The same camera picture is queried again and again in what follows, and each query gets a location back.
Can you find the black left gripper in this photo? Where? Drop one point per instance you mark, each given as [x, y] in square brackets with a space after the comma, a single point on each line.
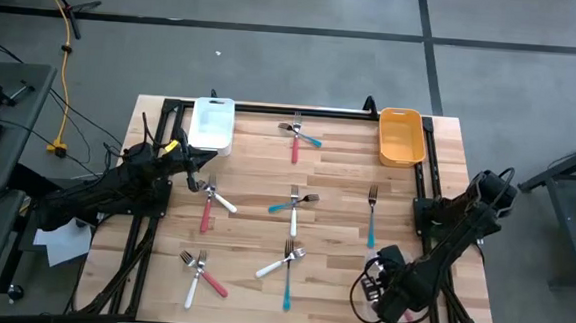
[173, 158]

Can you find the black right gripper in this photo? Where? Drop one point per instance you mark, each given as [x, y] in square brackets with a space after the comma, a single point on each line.
[402, 291]

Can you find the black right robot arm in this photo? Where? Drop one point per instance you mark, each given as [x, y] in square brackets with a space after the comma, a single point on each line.
[459, 222]

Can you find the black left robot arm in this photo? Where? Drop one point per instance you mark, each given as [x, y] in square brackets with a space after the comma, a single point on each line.
[116, 186]

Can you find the white plastic bin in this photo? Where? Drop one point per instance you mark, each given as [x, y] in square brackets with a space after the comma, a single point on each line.
[211, 127]

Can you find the orange plastic bin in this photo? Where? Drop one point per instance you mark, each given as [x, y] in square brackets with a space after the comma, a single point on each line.
[400, 138]

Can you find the white paper sheets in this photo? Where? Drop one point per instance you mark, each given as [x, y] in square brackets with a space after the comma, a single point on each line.
[65, 245]

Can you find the black tripod stand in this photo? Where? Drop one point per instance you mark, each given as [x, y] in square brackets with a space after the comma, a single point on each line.
[84, 5]

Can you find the dark metal side table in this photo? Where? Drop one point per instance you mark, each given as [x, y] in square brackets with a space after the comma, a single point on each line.
[565, 208]

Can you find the black round knob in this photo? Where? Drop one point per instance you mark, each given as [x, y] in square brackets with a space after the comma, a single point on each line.
[14, 292]

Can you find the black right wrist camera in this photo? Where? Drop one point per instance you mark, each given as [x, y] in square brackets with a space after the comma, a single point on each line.
[386, 253]

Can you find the black frame bracket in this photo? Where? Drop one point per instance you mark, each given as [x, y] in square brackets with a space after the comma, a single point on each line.
[370, 106]
[214, 94]

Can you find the black metal table frame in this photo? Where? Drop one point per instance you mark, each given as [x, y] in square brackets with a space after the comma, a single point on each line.
[321, 112]

